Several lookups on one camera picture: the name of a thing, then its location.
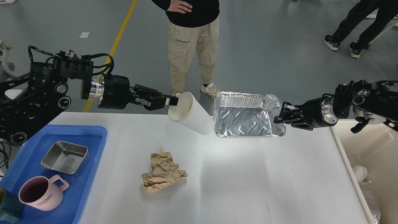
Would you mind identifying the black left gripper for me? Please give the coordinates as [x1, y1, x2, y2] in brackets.
[90, 75, 178, 111]

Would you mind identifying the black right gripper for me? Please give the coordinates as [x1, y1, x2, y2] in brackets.
[273, 97, 338, 131]

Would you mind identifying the white paper cup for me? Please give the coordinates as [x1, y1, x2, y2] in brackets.
[168, 92, 214, 135]

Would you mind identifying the aluminium foil tray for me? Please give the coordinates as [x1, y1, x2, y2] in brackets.
[213, 91, 286, 138]

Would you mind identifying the brown paper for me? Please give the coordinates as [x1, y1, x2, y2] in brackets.
[141, 148, 188, 193]

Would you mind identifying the square steel tray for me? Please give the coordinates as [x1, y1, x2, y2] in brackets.
[41, 141, 90, 176]

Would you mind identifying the pink ribbed mug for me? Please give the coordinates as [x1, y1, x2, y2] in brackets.
[18, 175, 69, 211]

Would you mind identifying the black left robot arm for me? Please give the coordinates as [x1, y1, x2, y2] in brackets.
[0, 46, 178, 146]

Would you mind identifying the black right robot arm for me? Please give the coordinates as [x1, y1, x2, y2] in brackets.
[273, 80, 398, 133]

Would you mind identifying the beige plastic bin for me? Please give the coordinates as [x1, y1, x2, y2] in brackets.
[330, 119, 398, 224]

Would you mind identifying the person in beige trousers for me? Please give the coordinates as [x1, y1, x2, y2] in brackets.
[153, 0, 220, 98]

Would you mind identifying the clear plastic bottle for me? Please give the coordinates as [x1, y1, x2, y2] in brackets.
[359, 181, 381, 224]

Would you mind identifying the white side table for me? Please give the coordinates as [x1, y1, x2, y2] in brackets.
[5, 89, 23, 100]

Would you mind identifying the bystander in dark trousers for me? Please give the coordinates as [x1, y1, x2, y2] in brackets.
[323, 0, 398, 58]

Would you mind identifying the grey chair base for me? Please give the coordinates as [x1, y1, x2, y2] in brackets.
[0, 35, 20, 77]

